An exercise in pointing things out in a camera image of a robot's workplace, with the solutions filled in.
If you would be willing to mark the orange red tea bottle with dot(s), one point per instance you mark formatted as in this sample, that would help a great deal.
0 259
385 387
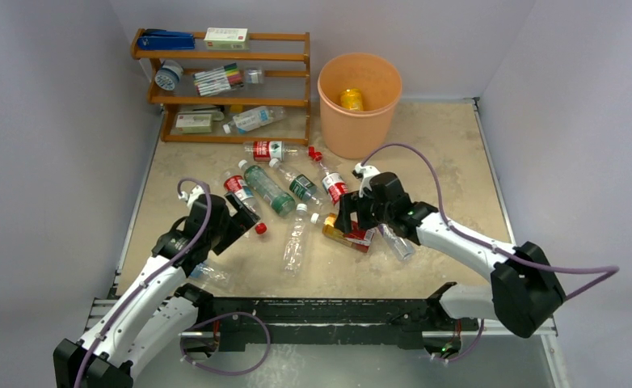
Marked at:
357 239

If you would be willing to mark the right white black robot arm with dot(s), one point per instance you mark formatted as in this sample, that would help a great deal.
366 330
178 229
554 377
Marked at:
522 292

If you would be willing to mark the clear plastic bottle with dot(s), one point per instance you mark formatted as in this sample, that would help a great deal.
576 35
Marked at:
294 250

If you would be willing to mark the dark green label clear bottle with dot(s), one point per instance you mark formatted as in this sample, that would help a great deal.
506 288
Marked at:
299 184

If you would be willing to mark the clear bottle blue label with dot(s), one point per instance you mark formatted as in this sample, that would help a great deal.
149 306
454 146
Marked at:
210 273

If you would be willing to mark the small clear jar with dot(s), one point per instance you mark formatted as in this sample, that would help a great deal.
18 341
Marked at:
254 76

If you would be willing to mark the white box on bottom shelf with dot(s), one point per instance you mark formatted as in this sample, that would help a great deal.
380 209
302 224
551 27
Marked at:
192 123

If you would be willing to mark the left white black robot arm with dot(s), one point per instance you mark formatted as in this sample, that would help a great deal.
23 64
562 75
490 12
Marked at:
158 304

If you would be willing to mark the blue stapler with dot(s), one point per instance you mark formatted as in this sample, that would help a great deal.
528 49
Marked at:
164 40

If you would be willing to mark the clear bottle purple label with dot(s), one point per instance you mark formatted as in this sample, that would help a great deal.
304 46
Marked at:
402 249

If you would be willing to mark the green tinted plastic bottle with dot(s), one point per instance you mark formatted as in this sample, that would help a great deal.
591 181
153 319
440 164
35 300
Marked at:
281 203

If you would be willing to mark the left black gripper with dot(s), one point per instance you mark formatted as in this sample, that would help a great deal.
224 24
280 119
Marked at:
240 222

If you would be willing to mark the orange plastic bin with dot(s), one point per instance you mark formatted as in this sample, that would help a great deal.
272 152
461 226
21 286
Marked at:
350 134

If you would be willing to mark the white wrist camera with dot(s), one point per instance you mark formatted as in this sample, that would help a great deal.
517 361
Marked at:
364 173
188 198

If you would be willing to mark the red label bottle red cap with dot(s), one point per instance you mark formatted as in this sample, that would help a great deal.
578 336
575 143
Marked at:
330 178

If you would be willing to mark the blue white tape roll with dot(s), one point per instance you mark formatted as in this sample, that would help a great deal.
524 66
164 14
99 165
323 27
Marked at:
168 75

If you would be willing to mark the red label bottle left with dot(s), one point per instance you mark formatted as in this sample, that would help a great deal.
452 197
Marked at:
233 182

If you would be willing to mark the red label bottle near shelf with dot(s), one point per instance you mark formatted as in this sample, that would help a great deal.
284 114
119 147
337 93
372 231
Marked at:
265 151

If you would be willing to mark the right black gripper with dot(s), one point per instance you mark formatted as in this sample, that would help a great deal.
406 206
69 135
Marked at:
356 209

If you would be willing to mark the wooden three-tier shelf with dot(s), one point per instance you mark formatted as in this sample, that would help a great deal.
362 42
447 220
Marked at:
171 103

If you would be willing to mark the yellow juice bottle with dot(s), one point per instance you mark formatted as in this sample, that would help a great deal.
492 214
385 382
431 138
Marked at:
351 99

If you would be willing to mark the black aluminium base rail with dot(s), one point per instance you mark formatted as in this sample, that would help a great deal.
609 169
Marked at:
406 323

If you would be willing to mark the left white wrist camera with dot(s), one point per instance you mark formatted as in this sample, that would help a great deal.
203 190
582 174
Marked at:
188 198

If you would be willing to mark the white green small box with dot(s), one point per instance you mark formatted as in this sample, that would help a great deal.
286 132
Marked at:
226 39

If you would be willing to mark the clear bottle on shelf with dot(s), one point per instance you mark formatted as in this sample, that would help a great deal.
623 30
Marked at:
253 119

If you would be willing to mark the pack of coloured markers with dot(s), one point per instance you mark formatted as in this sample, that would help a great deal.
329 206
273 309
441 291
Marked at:
219 80

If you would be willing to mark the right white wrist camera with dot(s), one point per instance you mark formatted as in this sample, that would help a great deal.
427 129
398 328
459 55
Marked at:
364 173

